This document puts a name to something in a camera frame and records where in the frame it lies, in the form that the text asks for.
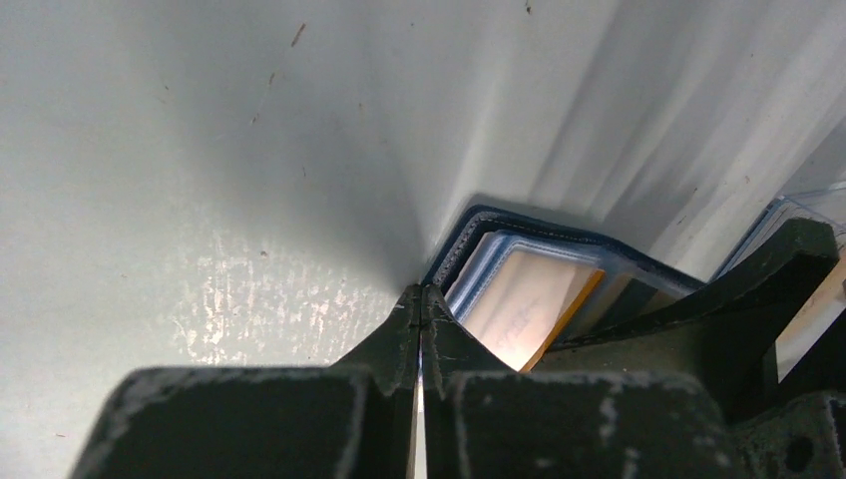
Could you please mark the blue card holder wallet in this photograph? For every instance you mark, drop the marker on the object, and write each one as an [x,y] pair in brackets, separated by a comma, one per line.
[635,284]

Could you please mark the clear plastic card tray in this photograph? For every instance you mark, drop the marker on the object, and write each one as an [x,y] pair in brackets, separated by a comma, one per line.
[822,206]

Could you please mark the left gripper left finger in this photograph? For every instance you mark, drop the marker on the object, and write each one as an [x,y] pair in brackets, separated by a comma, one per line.
[355,418]

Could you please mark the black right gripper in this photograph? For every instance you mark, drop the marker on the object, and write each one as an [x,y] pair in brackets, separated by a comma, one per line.
[724,334]

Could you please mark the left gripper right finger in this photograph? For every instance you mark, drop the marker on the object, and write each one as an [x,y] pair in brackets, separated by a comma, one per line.
[485,420]

